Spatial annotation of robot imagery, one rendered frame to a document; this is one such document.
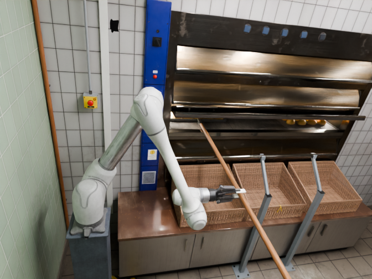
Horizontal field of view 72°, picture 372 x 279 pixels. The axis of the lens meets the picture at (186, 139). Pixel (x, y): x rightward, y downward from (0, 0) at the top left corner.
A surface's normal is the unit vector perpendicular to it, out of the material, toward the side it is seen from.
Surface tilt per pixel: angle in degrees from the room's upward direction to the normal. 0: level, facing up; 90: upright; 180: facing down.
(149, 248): 90
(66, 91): 90
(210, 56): 70
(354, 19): 90
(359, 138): 90
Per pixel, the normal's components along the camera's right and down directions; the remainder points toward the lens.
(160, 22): 0.22, 0.51
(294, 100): 0.24, 0.18
